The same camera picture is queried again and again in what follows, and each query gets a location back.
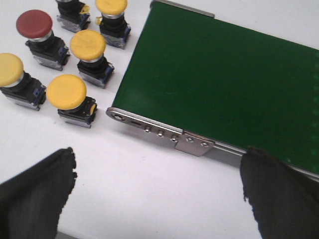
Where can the yellow mushroom button leftmost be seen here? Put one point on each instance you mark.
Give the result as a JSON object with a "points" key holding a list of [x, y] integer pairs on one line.
{"points": [[18, 85]]}

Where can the yellow mushroom button far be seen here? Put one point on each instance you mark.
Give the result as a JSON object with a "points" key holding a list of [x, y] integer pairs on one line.
{"points": [[112, 23]]}

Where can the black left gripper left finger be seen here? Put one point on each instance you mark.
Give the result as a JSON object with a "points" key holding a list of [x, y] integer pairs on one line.
{"points": [[32, 201]]}

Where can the red mushroom button spare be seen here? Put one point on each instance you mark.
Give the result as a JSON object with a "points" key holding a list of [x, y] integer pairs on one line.
{"points": [[47, 49]]}

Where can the aluminium conveyor frame rail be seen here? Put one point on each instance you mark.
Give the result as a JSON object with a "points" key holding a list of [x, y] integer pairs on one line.
{"points": [[174, 135]]}

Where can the yellow mushroom button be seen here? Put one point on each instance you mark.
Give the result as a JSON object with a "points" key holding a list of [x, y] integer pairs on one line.
{"points": [[89, 47], [68, 93], [112, 23], [18, 85]]}

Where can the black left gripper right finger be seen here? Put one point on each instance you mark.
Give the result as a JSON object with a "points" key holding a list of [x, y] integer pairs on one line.
{"points": [[285, 203]]}

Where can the push button top edge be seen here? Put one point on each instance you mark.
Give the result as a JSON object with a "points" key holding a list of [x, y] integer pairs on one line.
{"points": [[74, 15]]}

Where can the yellow mushroom button near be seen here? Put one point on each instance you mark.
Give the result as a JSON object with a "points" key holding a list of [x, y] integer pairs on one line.
{"points": [[68, 93]]}

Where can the yellow mushroom button middle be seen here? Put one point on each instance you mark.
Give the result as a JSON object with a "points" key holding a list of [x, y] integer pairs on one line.
{"points": [[89, 47]]}

